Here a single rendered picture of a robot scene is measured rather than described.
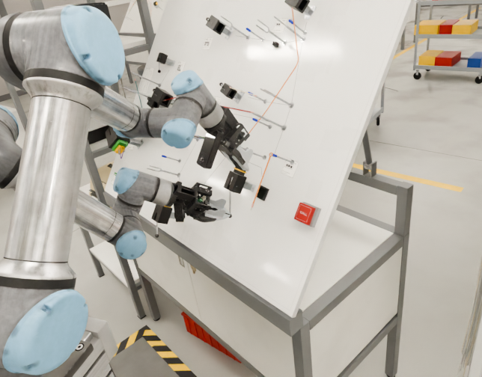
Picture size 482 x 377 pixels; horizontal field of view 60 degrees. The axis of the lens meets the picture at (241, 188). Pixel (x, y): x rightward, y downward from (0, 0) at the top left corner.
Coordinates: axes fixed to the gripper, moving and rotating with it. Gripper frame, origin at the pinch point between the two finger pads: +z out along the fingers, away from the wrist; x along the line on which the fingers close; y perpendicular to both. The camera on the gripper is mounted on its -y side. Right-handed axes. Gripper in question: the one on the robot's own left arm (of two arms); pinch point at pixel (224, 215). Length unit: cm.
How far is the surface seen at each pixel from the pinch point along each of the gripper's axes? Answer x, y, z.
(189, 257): -4.0, -26.9, 1.0
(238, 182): 5.8, 10.2, -1.4
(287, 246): -13.3, 13.9, 12.7
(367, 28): 35, 57, 11
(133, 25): 537, -354, 18
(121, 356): -18, -130, 13
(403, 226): 5, 19, 62
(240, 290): -20.7, -6.5, 9.7
